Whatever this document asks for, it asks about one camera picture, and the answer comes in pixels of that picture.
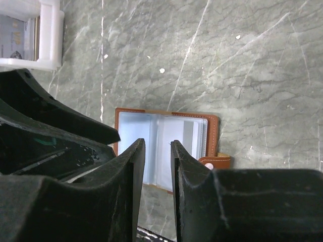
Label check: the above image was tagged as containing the brown leather card holder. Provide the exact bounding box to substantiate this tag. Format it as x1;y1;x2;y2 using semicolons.
114;107;231;193

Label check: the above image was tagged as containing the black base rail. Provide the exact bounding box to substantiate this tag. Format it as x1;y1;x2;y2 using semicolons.
136;226;174;242

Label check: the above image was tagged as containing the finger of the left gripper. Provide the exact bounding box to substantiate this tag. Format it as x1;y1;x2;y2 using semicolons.
1;69;121;145
1;101;116;179

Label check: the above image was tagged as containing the white card tray box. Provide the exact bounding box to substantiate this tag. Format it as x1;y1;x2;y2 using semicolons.
1;1;65;71

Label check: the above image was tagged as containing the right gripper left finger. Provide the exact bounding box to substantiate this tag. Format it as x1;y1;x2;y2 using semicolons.
1;139;145;241

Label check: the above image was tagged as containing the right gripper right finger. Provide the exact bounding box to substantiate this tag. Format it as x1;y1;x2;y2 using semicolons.
171;140;322;241

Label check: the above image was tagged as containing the stack of cards in tray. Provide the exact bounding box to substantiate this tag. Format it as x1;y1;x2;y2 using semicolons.
1;15;40;61

